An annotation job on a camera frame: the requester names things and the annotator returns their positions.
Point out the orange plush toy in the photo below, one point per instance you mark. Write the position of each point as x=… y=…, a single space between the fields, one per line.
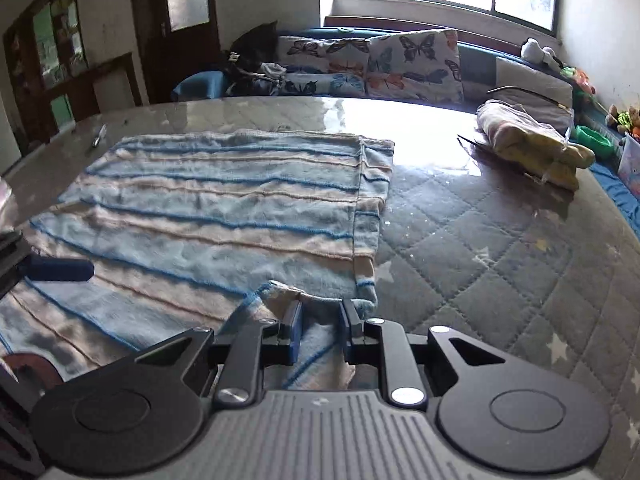
x=582 y=80

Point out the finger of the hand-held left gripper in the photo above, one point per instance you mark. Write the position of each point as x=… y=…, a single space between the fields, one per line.
x=60 y=269

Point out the white plush toy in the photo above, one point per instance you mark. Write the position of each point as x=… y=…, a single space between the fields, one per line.
x=532 y=50

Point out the butterfly print pillows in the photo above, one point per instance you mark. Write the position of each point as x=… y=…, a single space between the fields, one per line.
x=320 y=50

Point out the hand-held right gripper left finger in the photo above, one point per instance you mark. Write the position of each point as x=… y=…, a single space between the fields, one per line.
x=296 y=332

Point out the dark wooden desk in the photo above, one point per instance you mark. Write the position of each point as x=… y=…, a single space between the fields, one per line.
x=100 y=67

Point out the black bag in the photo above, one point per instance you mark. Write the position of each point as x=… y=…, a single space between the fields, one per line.
x=257 y=45

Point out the folded yellow beige clothes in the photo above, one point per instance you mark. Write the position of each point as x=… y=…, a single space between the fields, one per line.
x=525 y=145

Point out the butterfly print pillow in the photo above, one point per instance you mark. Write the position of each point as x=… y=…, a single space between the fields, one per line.
x=415 y=65

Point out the green plastic bowl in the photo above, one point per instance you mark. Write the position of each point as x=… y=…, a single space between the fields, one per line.
x=592 y=140

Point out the grey quilted star mattress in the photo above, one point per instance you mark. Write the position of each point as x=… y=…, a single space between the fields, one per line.
x=500 y=260

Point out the black silver pen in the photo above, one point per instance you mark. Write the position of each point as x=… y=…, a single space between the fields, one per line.
x=99 y=135

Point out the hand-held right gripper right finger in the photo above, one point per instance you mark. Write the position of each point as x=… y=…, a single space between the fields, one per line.
x=350 y=327

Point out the blue beige striped cloth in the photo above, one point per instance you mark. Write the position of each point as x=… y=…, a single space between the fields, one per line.
x=200 y=210

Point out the brown green plush toys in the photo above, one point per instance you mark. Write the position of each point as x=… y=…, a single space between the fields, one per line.
x=622 y=120

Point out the clear plastic storage box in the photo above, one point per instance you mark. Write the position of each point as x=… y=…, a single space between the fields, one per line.
x=631 y=160

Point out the black clothes hanger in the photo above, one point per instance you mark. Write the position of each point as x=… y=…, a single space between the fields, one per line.
x=467 y=141

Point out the grey pillow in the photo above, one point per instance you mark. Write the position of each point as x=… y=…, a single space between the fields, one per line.
x=530 y=80

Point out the brown wooden door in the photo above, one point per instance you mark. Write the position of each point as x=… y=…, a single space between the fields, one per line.
x=150 y=60

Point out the wooden glass cabinet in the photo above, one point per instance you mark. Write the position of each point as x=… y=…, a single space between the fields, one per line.
x=25 y=60

